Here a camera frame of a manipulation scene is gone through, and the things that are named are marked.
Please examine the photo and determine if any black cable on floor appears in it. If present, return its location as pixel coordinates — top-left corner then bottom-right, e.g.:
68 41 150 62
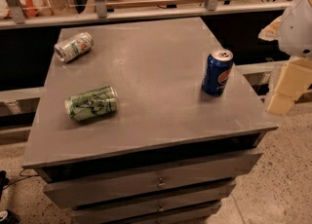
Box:
0 168 40 192

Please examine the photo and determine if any left metal rail bracket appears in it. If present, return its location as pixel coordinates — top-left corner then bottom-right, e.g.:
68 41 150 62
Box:
6 0 26 24

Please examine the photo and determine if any middle grey drawer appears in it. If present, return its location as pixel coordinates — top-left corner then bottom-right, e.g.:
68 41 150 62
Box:
72 180 236 224

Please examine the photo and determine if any grey drawer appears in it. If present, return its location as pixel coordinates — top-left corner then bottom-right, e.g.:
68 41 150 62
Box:
72 180 236 224
44 149 261 208

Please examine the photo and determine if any orange white bag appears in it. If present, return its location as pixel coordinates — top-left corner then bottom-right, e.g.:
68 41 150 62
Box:
0 0 54 19

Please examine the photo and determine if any grey drawer cabinet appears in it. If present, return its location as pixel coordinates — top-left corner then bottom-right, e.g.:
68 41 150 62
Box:
23 18 275 224

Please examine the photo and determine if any top grey drawer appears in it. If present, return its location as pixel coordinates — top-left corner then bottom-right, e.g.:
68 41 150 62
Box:
44 149 261 208

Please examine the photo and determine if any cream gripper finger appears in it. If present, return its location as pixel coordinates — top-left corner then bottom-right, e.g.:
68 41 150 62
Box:
267 56 312 116
258 17 281 41

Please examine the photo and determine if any green patterned soda can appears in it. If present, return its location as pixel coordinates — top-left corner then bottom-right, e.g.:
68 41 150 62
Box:
64 86 118 122

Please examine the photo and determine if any dark can on floor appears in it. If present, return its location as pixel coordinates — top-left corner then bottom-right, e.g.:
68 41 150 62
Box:
0 209 20 224

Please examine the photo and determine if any silver 7up can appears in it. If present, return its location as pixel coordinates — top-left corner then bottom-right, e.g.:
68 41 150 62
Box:
54 32 94 63

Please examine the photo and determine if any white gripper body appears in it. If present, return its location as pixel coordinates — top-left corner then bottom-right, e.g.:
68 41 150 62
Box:
278 0 312 58

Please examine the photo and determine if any blue Pepsi can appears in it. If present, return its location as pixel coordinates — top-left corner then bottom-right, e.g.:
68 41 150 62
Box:
202 49 233 95

